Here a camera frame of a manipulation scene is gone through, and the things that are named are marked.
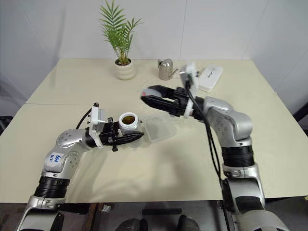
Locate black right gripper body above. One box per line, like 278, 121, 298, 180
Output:
168, 86, 191, 118

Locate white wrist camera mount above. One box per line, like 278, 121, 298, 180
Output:
179, 62, 201, 118
87, 103, 107, 148

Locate white jar lid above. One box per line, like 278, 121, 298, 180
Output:
140, 87, 160, 98

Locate white flat rectangular box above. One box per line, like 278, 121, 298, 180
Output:
199, 64, 224, 92

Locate yellow-brown jar contents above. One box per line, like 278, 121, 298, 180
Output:
121, 115, 136, 125

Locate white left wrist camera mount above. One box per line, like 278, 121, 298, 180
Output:
87, 103, 107, 148

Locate silver metal watering can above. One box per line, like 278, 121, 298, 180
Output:
157, 58, 180, 80

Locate potted green palm plant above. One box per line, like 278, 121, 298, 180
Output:
100, 0, 143, 80

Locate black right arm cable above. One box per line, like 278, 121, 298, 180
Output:
184, 78, 229, 212

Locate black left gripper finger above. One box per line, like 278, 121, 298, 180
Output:
116, 132, 144, 146

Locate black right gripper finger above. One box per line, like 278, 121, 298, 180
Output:
146, 85, 178, 98
140, 95, 174, 113

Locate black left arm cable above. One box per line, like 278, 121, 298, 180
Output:
76, 109, 93, 130

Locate dark rounded shape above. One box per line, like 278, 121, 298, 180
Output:
178, 215, 202, 231
115, 218, 154, 231

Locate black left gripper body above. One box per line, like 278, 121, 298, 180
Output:
99, 117, 126, 153

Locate white jar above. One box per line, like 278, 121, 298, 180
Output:
117, 112, 145, 137

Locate black flat bar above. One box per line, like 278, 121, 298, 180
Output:
141, 208, 182, 216

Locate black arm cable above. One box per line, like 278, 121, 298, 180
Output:
76, 109, 93, 130
184, 78, 229, 212

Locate clear plastic box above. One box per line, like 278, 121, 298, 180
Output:
143, 117, 178, 143

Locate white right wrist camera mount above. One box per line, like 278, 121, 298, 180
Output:
179, 62, 201, 118

